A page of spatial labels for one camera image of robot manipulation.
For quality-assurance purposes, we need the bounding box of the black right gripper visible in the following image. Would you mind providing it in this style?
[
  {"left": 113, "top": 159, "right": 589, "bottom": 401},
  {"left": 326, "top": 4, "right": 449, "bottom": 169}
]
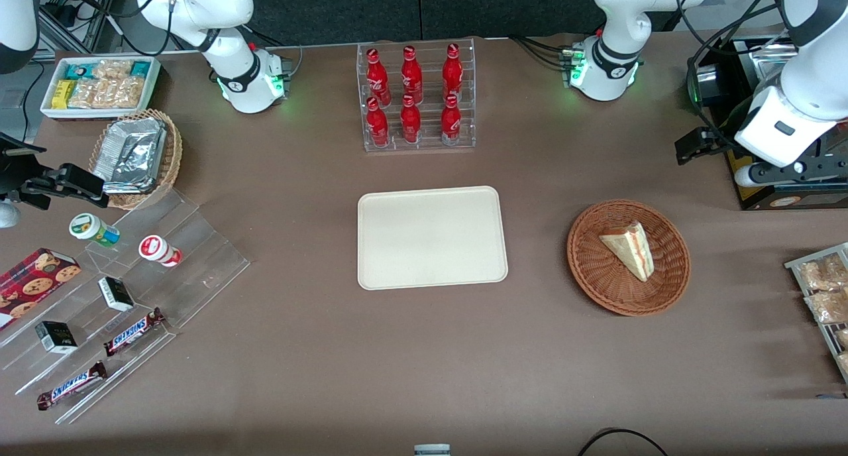
[{"left": 0, "top": 133, "right": 111, "bottom": 211}]

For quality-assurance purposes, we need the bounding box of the small black box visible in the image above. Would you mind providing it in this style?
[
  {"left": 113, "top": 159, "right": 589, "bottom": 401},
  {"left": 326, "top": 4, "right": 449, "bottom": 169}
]
[
  {"left": 97, "top": 276, "right": 136, "bottom": 313},
  {"left": 34, "top": 320, "right": 79, "bottom": 355}
]

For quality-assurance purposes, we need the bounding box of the aluminium foil container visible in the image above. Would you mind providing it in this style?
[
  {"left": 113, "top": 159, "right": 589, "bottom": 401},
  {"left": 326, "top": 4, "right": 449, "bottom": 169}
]
[{"left": 91, "top": 117, "right": 168, "bottom": 196}]

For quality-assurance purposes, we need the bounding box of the black left base cable bundle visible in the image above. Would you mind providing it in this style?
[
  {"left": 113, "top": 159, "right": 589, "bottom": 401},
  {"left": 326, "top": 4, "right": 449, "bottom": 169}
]
[{"left": 509, "top": 34, "right": 574, "bottom": 71}]

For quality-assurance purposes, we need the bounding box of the grey wire snack rack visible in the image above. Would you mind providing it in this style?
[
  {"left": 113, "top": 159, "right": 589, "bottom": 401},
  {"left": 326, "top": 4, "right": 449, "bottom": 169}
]
[{"left": 784, "top": 242, "right": 848, "bottom": 384}]

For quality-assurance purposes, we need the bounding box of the red cookie box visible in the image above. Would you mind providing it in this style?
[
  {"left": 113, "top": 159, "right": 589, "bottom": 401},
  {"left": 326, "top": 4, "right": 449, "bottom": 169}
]
[{"left": 0, "top": 247, "right": 82, "bottom": 331}]

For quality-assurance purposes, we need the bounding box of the clear bag of crackers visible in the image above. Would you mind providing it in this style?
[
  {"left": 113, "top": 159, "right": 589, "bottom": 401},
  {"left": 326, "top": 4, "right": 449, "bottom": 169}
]
[
  {"left": 96, "top": 76, "right": 145, "bottom": 110},
  {"left": 93, "top": 59, "right": 134, "bottom": 81},
  {"left": 68, "top": 78, "right": 101, "bottom": 110}
]

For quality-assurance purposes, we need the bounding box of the aluminium frame rack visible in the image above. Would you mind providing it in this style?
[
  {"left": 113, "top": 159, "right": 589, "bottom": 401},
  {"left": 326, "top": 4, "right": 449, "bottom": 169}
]
[{"left": 36, "top": 0, "right": 125, "bottom": 55}]

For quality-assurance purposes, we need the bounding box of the Snickers chocolate bar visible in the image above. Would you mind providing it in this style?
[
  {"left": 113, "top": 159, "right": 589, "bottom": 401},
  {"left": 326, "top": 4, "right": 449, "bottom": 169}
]
[
  {"left": 103, "top": 307, "right": 167, "bottom": 358},
  {"left": 36, "top": 360, "right": 109, "bottom": 412}
]

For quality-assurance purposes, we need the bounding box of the round brown wicker basket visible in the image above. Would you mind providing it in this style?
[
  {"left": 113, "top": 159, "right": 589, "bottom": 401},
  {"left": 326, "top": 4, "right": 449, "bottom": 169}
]
[{"left": 566, "top": 199, "right": 692, "bottom": 317}]

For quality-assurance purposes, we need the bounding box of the black base cable bundle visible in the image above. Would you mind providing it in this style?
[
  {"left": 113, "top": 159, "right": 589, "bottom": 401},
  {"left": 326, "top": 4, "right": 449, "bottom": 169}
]
[
  {"left": 509, "top": 34, "right": 574, "bottom": 71},
  {"left": 244, "top": 24, "right": 304, "bottom": 69}
]

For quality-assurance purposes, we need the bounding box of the red cola bottle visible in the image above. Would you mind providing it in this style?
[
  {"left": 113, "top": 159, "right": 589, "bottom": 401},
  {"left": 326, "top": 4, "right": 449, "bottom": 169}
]
[
  {"left": 366, "top": 97, "right": 391, "bottom": 148},
  {"left": 440, "top": 93, "right": 462, "bottom": 146},
  {"left": 401, "top": 45, "right": 424, "bottom": 104},
  {"left": 399, "top": 95, "right": 423, "bottom": 144},
  {"left": 442, "top": 42, "right": 464, "bottom": 103},
  {"left": 366, "top": 48, "right": 392, "bottom": 107}
]

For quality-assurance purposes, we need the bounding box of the black hot food display machine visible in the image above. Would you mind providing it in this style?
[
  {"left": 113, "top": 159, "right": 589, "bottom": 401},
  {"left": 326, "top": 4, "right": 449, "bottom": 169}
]
[{"left": 688, "top": 34, "right": 848, "bottom": 212}]

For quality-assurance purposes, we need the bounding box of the beige plastic tray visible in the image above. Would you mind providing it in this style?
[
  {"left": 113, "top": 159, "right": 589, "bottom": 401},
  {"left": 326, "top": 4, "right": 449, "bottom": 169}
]
[{"left": 357, "top": 186, "right": 509, "bottom": 291}]

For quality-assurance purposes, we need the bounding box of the white rectangular snack bin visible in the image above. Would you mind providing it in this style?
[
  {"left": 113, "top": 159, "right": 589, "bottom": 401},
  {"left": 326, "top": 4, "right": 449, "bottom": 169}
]
[{"left": 40, "top": 54, "right": 162, "bottom": 121}]

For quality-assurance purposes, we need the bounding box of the black curved table cable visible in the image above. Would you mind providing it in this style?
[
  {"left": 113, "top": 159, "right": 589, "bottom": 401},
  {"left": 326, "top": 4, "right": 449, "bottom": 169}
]
[{"left": 575, "top": 427, "right": 670, "bottom": 456}]

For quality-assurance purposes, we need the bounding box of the light woven wicker basket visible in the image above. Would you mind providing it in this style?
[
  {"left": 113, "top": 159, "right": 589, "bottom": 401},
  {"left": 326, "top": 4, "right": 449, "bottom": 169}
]
[{"left": 87, "top": 108, "right": 184, "bottom": 211}]

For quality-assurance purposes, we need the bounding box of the red lidded small drink bottle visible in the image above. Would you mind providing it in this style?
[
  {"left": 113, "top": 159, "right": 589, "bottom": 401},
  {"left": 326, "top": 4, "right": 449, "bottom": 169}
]
[{"left": 138, "top": 234, "right": 184, "bottom": 268}]

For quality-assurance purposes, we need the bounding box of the green lidded small drink bottle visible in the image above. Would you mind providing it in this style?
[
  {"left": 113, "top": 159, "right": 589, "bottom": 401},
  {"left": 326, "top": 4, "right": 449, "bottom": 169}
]
[{"left": 68, "top": 212, "right": 122, "bottom": 249}]

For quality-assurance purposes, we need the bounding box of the black right base cable bundle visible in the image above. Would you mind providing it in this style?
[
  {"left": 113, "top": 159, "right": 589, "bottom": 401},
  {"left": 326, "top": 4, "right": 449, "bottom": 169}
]
[{"left": 244, "top": 24, "right": 304, "bottom": 69}]

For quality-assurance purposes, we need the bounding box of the stainless steel food pan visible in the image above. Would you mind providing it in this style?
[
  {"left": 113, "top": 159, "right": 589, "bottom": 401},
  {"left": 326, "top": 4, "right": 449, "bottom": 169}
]
[{"left": 746, "top": 43, "right": 797, "bottom": 87}]

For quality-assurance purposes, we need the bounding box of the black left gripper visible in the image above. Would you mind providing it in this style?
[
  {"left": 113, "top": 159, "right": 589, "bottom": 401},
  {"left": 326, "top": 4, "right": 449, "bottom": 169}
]
[{"left": 675, "top": 127, "right": 742, "bottom": 166}]

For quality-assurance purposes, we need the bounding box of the clear acrylic stepped stand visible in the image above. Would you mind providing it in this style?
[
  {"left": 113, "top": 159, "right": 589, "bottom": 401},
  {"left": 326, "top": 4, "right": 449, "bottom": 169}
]
[
  {"left": 81, "top": 187, "right": 252, "bottom": 330},
  {"left": 0, "top": 270, "right": 178, "bottom": 426}
]

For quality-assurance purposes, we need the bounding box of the yellow snack packet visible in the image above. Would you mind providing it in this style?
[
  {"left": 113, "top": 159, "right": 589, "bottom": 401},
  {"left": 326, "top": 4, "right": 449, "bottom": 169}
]
[{"left": 51, "top": 79, "right": 76, "bottom": 111}]

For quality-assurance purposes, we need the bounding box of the triangular sandwich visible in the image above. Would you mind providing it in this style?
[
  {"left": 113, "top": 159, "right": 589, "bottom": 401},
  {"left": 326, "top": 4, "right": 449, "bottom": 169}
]
[{"left": 599, "top": 221, "right": 656, "bottom": 284}]

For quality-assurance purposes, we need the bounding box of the clear acrylic bottle rack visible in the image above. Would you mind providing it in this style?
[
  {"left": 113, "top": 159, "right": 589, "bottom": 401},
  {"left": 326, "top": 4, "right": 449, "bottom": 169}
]
[{"left": 356, "top": 38, "right": 477, "bottom": 154}]

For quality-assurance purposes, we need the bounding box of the dark fabric partition panel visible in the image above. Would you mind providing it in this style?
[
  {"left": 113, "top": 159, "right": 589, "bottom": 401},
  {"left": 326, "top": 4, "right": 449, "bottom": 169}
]
[
  {"left": 420, "top": 0, "right": 602, "bottom": 40},
  {"left": 240, "top": 0, "right": 421, "bottom": 47}
]

